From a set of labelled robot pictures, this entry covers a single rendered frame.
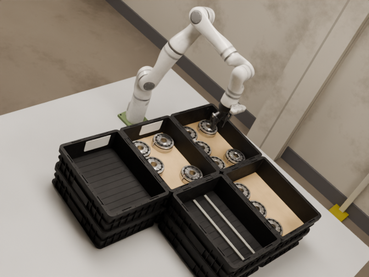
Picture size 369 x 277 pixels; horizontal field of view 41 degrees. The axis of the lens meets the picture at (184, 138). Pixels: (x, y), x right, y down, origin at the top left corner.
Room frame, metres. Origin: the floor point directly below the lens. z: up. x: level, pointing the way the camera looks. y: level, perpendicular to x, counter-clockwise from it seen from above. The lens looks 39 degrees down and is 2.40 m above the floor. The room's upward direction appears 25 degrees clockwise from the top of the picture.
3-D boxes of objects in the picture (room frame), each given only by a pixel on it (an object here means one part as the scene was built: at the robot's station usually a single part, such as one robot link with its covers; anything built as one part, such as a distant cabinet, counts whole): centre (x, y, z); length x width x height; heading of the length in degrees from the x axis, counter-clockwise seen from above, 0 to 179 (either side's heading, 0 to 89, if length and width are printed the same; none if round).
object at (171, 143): (1.80, 0.09, 0.86); 0.10 x 0.10 x 0.01
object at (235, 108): (1.88, -0.13, 1.18); 0.11 x 0.09 x 0.06; 55
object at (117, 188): (1.43, 0.21, 0.87); 0.40 x 0.30 x 0.11; 55
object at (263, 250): (1.45, -0.29, 0.92); 0.40 x 0.30 x 0.02; 55
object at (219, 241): (1.45, -0.29, 0.87); 0.40 x 0.30 x 0.11; 55
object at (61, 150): (1.43, 0.21, 0.92); 0.40 x 0.30 x 0.02; 55
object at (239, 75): (1.88, -0.11, 1.27); 0.09 x 0.07 x 0.15; 152
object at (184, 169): (1.67, -0.10, 0.86); 0.10 x 0.10 x 0.01
